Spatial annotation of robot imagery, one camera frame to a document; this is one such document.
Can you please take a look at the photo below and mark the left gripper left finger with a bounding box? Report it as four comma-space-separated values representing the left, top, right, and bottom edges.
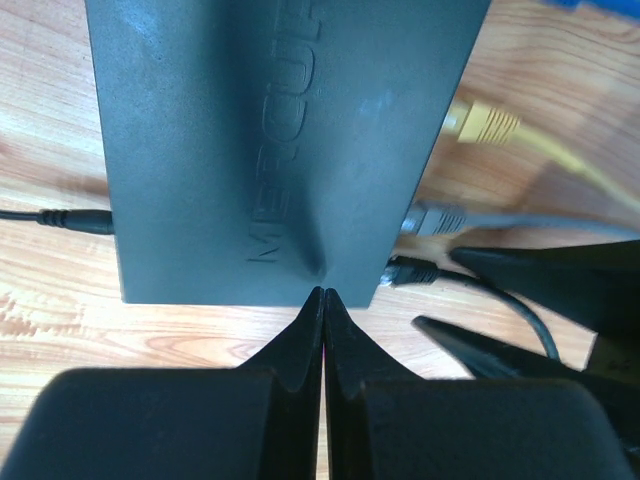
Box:
14, 289, 324, 479

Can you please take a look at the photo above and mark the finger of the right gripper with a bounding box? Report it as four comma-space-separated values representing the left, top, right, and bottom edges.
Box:
412, 316, 583, 381
449, 240, 639, 340

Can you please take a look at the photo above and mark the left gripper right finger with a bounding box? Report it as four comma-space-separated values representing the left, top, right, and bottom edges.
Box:
324, 290, 635, 479

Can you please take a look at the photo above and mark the yellow ethernet cable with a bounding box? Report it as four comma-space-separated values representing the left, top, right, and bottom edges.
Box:
444, 99, 640, 214

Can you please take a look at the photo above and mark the black network switch box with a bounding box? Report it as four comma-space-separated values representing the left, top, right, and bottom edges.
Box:
86, 1, 489, 308

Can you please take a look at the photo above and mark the black ethernet cable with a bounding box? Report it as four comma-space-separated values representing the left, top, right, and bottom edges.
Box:
382, 254, 561, 361

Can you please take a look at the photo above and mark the grey ethernet cable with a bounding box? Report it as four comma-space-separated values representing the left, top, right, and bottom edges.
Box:
402, 199, 640, 251

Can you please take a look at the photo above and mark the black power cord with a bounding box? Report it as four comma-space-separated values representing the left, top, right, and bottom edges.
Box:
0, 208, 115, 236

